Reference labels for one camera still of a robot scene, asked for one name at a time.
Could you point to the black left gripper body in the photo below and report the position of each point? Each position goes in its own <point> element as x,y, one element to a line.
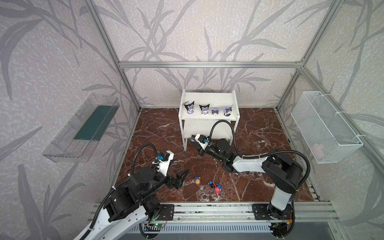
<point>172,181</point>

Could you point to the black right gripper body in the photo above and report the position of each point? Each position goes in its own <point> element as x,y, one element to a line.
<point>199,144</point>

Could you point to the black purple figure toy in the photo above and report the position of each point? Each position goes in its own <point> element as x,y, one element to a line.
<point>204,109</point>
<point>190,107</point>

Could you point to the purple winged figure toy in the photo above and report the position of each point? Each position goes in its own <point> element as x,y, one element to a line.
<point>215,111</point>

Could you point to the purple hat figure toy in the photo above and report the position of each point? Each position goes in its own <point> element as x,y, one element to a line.
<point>228,110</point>

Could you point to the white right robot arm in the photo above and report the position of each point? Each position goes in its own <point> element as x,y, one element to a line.
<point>288,169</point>

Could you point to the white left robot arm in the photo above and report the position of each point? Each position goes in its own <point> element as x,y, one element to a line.
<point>133,201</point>

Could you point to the white two-tier shelf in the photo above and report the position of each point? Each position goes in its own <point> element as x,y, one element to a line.
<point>196,123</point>

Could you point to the orange blue round toy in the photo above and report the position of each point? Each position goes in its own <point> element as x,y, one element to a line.
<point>197,180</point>

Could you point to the pink toy in basket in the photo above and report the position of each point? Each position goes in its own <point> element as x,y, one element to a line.
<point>318,150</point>

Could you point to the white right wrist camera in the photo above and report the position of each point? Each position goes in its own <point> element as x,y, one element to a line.
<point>202,141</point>

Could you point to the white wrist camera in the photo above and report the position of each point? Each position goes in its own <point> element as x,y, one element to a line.
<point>202,141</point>
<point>163,161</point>

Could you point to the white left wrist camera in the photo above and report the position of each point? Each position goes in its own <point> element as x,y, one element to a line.
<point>163,161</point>

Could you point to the aluminium frame horizontal bar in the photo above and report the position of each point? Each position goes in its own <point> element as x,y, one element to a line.
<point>161,65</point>

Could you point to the clear plastic wall bin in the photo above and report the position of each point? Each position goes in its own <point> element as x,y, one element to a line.
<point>80,137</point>

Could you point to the white wire mesh basket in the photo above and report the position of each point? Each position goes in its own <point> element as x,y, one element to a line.
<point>320,123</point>

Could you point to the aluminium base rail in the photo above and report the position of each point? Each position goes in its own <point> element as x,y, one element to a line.
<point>246,212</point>

